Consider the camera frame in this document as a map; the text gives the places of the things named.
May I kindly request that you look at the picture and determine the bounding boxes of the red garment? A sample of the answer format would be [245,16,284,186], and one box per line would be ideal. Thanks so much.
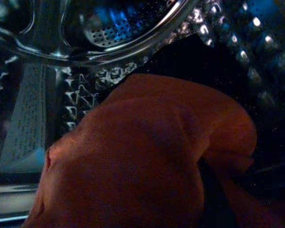
[20,73,285,228]

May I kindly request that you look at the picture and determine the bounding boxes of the grey front-load washing machine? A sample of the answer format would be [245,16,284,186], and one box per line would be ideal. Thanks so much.
[0,0,285,228]

